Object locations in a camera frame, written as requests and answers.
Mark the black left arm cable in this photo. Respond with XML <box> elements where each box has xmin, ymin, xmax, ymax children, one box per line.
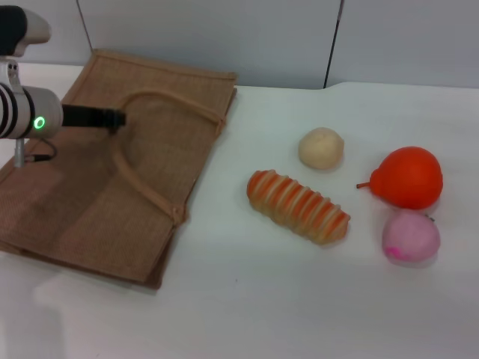
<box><xmin>23</xmin><ymin>138</ymin><xmax>58</xmax><ymax>164</ymax></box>

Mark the orange toy pear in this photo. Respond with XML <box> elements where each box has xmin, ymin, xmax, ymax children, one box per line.
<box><xmin>356</xmin><ymin>146</ymin><xmax>445</xmax><ymax>210</ymax></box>

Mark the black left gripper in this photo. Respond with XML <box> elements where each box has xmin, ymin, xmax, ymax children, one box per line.
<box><xmin>61</xmin><ymin>104</ymin><xmax>127</xmax><ymax>135</ymax></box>

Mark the brown woven jute handbag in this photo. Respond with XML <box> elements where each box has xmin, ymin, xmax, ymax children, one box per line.
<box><xmin>0</xmin><ymin>48</ymin><xmax>239</xmax><ymax>291</ymax></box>

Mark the silver metal left post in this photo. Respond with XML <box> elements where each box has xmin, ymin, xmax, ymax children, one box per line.
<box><xmin>13</xmin><ymin>138</ymin><xmax>26</xmax><ymax>169</ymax></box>

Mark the round beige egg yolk pastry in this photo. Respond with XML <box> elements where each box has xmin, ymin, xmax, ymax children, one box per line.
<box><xmin>298</xmin><ymin>126</ymin><xmax>345</xmax><ymax>171</ymax></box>

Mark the orange striped bread loaf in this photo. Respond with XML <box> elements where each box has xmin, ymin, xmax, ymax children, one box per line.
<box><xmin>245</xmin><ymin>169</ymin><xmax>352</xmax><ymax>247</ymax></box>

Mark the pink toy peach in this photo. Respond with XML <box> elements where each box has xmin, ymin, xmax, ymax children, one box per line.
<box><xmin>381</xmin><ymin>209</ymin><xmax>442</xmax><ymax>266</ymax></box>

